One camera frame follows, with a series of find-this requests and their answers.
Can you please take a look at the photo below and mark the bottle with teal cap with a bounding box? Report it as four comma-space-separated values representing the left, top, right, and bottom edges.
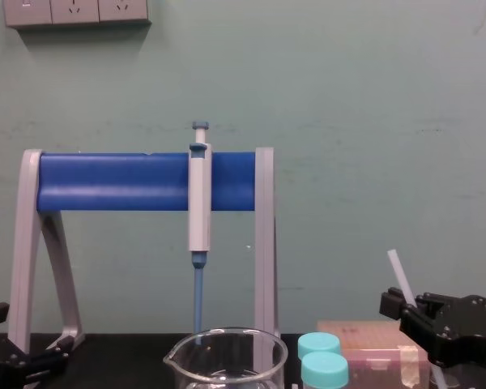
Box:
296, 331, 343, 361
300, 351, 350, 389

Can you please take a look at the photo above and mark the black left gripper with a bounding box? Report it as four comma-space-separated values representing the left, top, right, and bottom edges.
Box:
0, 301, 72, 389

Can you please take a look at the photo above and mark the grey and blue pipette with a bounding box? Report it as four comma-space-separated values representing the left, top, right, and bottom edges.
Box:
187, 120, 213, 346

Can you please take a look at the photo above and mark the grey wall socket panel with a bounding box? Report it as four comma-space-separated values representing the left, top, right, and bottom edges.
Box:
2, 0, 153, 29

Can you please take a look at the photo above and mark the white stirring rod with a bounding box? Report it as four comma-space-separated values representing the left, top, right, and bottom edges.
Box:
386, 249, 447, 389

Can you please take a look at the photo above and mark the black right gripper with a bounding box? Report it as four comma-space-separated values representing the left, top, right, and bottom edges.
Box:
379, 286, 486, 371

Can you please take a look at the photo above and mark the pink pipette tip box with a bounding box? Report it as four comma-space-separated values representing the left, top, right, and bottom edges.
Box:
316, 319, 432, 389

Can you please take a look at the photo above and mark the grey stand with blue bar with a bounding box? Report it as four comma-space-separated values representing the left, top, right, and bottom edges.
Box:
7, 147, 282, 354

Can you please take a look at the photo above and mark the large clear glass beaker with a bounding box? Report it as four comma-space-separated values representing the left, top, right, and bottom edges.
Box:
163, 327, 289, 389

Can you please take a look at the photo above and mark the small clear glass container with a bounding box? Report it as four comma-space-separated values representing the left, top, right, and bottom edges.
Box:
427, 361, 486, 389

